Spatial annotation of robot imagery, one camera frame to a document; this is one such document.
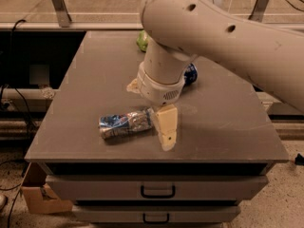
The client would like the lower drawer black handle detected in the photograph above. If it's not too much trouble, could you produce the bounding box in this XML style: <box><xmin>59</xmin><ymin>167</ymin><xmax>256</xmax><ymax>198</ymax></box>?
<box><xmin>142</xmin><ymin>214</ymin><xmax>170</xmax><ymax>224</ymax></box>

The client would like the left metal railing bracket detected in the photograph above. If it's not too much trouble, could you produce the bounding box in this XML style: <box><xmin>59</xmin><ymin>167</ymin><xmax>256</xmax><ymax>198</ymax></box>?
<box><xmin>51</xmin><ymin>0</ymin><xmax>71</xmax><ymax>28</ymax></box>

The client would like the blue soda can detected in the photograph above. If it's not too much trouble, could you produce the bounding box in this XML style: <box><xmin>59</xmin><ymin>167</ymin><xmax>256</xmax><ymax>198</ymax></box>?
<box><xmin>184</xmin><ymin>64</ymin><xmax>198</xmax><ymax>86</ymax></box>

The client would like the right metal railing bracket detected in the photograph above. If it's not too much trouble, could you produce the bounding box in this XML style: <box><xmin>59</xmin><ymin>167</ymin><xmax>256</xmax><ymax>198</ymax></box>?
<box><xmin>249</xmin><ymin>0</ymin><xmax>270</xmax><ymax>22</ymax></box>

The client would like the upper drawer black handle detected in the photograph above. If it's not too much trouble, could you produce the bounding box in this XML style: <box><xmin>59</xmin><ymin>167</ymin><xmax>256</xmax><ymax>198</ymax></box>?
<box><xmin>140</xmin><ymin>185</ymin><xmax>176</xmax><ymax>199</ymax></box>

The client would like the metal railing bracket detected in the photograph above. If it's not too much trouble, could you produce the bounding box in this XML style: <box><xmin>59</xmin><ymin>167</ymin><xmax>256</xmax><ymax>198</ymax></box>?
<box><xmin>51</xmin><ymin>0</ymin><xmax>71</xmax><ymax>28</ymax></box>
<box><xmin>249</xmin><ymin>0</ymin><xmax>270</xmax><ymax>22</ymax></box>

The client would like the silver blue redbull can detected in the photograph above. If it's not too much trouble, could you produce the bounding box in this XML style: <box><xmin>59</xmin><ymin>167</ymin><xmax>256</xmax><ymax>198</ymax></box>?
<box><xmin>99</xmin><ymin>108</ymin><xmax>154</xmax><ymax>140</ymax></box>

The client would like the green snack bag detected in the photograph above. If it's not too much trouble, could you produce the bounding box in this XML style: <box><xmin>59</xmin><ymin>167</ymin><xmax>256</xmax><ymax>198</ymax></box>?
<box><xmin>136</xmin><ymin>30</ymin><xmax>149</xmax><ymax>52</ymax></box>

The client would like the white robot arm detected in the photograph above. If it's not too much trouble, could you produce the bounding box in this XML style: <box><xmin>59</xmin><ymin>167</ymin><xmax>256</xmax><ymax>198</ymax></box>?
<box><xmin>128</xmin><ymin>0</ymin><xmax>304</xmax><ymax>151</ymax></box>

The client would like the cardboard box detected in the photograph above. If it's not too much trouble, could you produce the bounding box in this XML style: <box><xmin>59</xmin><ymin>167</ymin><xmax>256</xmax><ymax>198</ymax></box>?
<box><xmin>21</xmin><ymin>163</ymin><xmax>73</xmax><ymax>214</ymax></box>

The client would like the grey drawer cabinet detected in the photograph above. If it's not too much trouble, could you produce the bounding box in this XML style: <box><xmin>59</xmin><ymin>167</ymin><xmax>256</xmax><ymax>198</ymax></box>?
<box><xmin>26</xmin><ymin>30</ymin><xmax>288</xmax><ymax>228</ymax></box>

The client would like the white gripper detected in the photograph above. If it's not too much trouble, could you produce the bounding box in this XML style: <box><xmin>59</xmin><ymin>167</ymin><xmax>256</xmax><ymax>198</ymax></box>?
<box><xmin>126</xmin><ymin>62</ymin><xmax>185</xmax><ymax>151</ymax></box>

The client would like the black cable left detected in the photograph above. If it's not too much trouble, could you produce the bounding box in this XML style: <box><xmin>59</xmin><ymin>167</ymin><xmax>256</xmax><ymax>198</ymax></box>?
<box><xmin>0</xmin><ymin>18</ymin><xmax>39</xmax><ymax>228</ymax></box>

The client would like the black object right floor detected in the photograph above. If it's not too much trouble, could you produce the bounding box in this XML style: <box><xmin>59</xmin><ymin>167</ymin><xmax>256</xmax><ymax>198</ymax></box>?
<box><xmin>294</xmin><ymin>154</ymin><xmax>304</xmax><ymax>165</ymax></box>

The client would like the drawer black handle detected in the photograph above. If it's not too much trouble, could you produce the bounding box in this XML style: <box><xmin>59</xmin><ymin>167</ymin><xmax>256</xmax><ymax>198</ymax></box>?
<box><xmin>140</xmin><ymin>185</ymin><xmax>176</xmax><ymax>199</ymax></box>
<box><xmin>142</xmin><ymin>214</ymin><xmax>170</xmax><ymax>224</ymax></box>

